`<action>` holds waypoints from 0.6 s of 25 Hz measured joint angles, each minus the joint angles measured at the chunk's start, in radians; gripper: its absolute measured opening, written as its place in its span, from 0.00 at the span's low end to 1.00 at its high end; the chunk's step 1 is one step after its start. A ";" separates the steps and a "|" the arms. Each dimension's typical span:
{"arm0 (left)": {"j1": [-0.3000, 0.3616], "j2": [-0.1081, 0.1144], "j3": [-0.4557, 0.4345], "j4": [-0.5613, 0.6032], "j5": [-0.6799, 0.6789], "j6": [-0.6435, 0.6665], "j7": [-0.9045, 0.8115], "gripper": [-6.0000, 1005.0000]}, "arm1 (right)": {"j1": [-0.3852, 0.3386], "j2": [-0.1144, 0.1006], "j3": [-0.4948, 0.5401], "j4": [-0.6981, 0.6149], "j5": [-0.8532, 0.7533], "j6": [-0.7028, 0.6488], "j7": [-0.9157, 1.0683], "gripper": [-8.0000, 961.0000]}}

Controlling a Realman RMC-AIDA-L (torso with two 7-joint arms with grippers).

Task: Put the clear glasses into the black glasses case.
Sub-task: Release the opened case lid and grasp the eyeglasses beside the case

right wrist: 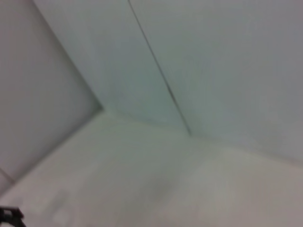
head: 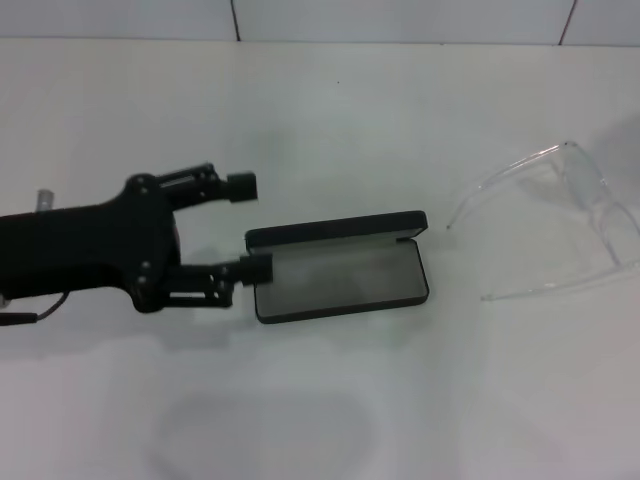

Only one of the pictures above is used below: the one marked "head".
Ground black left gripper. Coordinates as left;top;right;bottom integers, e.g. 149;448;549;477
0;172;182;315

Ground black glasses case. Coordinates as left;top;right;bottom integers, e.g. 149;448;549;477
244;209;432;327

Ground clear plastic glasses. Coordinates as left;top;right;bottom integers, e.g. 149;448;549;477
446;140;640;303

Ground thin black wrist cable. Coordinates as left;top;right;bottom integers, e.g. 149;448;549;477
0;293;69;327

